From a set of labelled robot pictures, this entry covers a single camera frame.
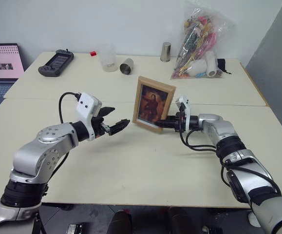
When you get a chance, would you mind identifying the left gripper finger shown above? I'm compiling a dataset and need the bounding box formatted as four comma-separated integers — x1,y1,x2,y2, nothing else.
98,106,116,117
107,118,131,136

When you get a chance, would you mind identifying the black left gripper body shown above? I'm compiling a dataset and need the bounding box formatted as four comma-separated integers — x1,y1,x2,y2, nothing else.
91,116,110,140

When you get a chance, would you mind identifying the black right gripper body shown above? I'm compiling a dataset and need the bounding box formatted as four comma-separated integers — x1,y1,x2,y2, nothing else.
168,112,188,133

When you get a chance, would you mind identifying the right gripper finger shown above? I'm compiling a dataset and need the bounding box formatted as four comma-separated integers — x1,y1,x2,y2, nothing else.
155,119,172,129

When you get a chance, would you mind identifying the wooden picture frame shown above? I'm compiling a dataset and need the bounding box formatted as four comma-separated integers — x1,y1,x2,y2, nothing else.
132,76,177,134

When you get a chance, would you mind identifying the short steel cup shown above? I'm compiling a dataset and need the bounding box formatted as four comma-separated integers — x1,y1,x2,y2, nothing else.
119,58,135,75

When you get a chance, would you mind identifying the clear plastic cup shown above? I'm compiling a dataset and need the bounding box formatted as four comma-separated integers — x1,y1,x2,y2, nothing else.
98,43,118,73

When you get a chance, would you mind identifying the white cylinder roll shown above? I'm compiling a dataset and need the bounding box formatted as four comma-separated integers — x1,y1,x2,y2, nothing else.
205,51,218,78

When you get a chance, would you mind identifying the black handheld game console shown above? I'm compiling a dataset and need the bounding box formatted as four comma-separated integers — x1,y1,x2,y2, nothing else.
38,49,75,78

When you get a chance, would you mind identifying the tall steel cup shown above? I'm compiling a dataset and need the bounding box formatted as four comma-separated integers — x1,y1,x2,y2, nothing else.
160,41,172,62

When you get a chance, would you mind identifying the plastic bag of dried flowers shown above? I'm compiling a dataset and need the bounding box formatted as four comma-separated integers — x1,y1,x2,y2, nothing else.
169,0,236,80

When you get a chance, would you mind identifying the dark rounded shape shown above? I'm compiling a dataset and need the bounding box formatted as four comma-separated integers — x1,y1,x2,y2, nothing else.
112,209,133,234

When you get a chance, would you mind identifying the black box device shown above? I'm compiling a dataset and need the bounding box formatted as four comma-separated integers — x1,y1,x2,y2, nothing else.
67,223,86,234

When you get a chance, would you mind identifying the white floor object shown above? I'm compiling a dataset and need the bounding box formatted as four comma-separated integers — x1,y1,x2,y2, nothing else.
249,211,261,228

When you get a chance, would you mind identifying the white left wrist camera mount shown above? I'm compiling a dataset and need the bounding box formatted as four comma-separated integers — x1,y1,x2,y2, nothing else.
76,92,102,142

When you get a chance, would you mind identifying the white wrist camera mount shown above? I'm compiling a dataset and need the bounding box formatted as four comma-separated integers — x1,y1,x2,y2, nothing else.
76,92,102,142
175,95,192,132

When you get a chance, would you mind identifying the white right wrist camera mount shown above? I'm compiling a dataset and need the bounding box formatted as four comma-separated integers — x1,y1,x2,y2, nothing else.
175,95,192,132

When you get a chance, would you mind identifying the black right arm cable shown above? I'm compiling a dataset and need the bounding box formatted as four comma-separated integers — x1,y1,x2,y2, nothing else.
179,126,282,203

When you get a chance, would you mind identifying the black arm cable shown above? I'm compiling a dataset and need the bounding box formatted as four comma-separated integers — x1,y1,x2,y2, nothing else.
58,92,81,125
179,126,282,203

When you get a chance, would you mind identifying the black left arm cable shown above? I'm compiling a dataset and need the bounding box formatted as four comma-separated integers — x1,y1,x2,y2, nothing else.
58,92,81,125

